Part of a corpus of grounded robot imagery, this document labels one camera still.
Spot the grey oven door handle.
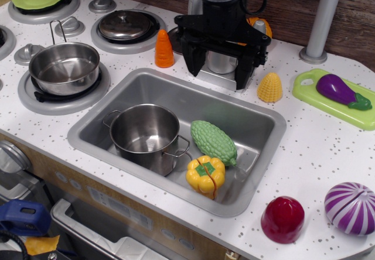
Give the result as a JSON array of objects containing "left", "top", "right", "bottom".
[{"left": 51, "top": 199, "right": 177, "bottom": 259}]

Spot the purple toy eggplant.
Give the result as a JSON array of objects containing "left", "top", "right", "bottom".
[{"left": 316, "top": 74, "right": 372, "bottom": 111}]

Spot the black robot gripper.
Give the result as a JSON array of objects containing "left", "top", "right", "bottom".
[{"left": 175, "top": 0, "right": 271, "bottom": 90}]

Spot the green toy bitter gourd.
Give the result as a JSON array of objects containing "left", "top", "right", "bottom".
[{"left": 190, "top": 120, "right": 237, "bottom": 166}]

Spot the orange toy pumpkin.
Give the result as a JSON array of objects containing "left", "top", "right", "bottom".
[{"left": 246, "top": 17, "right": 272, "bottom": 39}]

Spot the back grey stove burner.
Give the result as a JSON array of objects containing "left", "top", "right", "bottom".
[{"left": 8, "top": 0, "right": 80, "bottom": 25}]

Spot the yellow cloth piece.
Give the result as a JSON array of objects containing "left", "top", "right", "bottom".
[{"left": 25, "top": 235, "right": 60, "bottom": 256}]

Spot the red toy apple half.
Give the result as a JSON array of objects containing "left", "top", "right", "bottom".
[{"left": 261, "top": 196, "right": 305, "bottom": 244}]

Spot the left edge grey burner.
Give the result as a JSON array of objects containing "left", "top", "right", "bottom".
[{"left": 0, "top": 25, "right": 16, "bottom": 60}]

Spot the front grey stove burner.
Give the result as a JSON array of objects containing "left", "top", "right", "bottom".
[{"left": 18, "top": 63, "right": 111, "bottom": 115}]

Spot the grey toy sink basin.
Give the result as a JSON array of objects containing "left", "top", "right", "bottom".
[{"left": 67, "top": 68, "right": 287, "bottom": 217}]

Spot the grey support pole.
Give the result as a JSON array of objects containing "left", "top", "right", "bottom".
[{"left": 299, "top": 0, "right": 339, "bottom": 64}]

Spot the grey stove knob middle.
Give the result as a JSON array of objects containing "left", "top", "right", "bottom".
[{"left": 54, "top": 16, "right": 85, "bottom": 37}]

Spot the purple striped toy onion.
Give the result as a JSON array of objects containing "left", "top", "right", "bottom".
[{"left": 324, "top": 182, "right": 374, "bottom": 236}]

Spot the orange toy carrot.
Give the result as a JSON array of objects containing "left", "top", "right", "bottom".
[{"left": 155, "top": 29, "right": 174, "bottom": 68}]

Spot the blue clamp tool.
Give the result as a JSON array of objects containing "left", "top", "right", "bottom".
[{"left": 1, "top": 199, "right": 52, "bottom": 237}]

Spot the yellow toy bell pepper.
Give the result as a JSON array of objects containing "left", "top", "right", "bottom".
[{"left": 186, "top": 155, "right": 226, "bottom": 200}]

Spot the grey stove knob back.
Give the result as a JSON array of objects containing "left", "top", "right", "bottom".
[{"left": 88, "top": 0, "right": 117, "bottom": 13}]

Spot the steel pan with handle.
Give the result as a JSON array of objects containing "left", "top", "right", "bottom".
[{"left": 28, "top": 19, "right": 101, "bottom": 96}]

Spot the green plastic cutting board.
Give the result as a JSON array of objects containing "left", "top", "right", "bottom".
[{"left": 292, "top": 69, "right": 374, "bottom": 131}]

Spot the grey round side knob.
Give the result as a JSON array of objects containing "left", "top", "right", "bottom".
[{"left": 1, "top": 140, "right": 32, "bottom": 174}]

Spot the yellow toy corn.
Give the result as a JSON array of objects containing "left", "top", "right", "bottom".
[{"left": 257, "top": 73, "right": 282, "bottom": 102}]

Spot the middle grey stove burner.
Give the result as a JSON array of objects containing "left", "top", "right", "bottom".
[{"left": 91, "top": 9, "right": 167, "bottom": 54}]

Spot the steel pot lid on burner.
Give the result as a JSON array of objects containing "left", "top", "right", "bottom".
[{"left": 98, "top": 10, "right": 151, "bottom": 41}]

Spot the grey stove knob front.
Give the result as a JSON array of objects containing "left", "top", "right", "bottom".
[{"left": 14, "top": 43, "right": 44, "bottom": 66}]

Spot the flat steel lid on counter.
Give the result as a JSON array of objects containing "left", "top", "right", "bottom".
[{"left": 168, "top": 27, "right": 183, "bottom": 55}]

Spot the grey stove knob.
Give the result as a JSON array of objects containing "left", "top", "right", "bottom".
[
  {"left": 14, "top": 43, "right": 44, "bottom": 66},
  {"left": 88, "top": 0, "right": 117, "bottom": 13},
  {"left": 54, "top": 16, "right": 85, "bottom": 37}
]

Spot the silver toy faucet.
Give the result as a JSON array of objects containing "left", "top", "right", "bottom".
[{"left": 188, "top": 0, "right": 257, "bottom": 93}]

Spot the grey stove burner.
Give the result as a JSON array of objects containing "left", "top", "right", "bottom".
[
  {"left": 8, "top": 0, "right": 80, "bottom": 25},
  {"left": 91, "top": 9, "right": 167, "bottom": 54},
  {"left": 18, "top": 63, "right": 111, "bottom": 115}
]

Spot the steel pot with handles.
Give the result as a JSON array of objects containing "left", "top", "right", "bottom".
[{"left": 103, "top": 104, "right": 190, "bottom": 176}]

